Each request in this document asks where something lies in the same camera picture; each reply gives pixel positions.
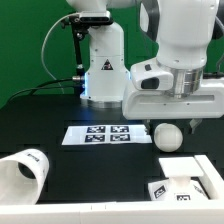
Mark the black camera pole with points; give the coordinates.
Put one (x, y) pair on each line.
(79, 31)

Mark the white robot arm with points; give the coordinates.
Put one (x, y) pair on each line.
(181, 28)

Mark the white marker sheet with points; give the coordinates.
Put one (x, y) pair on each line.
(105, 134)

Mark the white frame wall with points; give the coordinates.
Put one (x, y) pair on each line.
(210, 211)

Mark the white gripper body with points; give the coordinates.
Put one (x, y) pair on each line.
(156, 91)

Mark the white lamp base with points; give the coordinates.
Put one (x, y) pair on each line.
(178, 185)

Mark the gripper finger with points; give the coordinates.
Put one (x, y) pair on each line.
(193, 124)
(148, 126)

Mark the white lamp shade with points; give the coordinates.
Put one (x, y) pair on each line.
(22, 176)

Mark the white lamp bulb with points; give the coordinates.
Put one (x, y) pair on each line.
(168, 137)

